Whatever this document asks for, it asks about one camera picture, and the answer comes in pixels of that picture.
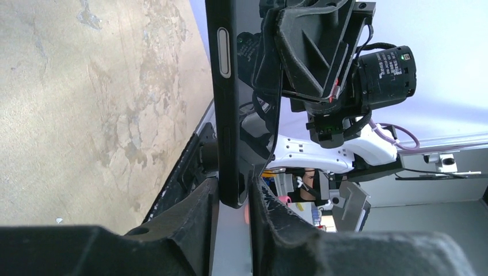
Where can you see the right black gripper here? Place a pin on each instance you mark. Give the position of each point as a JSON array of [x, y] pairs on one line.
[[315, 42]]

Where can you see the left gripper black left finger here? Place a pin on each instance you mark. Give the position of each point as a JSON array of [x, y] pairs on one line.
[[180, 241]]

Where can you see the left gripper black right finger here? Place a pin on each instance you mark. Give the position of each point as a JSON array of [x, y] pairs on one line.
[[284, 244]]

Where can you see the black phone case edge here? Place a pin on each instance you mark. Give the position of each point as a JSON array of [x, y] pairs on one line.
[[221, 29]]

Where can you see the black phone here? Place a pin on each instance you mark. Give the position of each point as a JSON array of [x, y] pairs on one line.
[[258, 112]]

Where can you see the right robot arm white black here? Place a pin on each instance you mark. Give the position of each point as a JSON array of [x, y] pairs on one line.
[[381, 75]]

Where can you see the aluminium frame rail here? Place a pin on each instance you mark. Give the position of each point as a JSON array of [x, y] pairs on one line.
[[449, 144]]

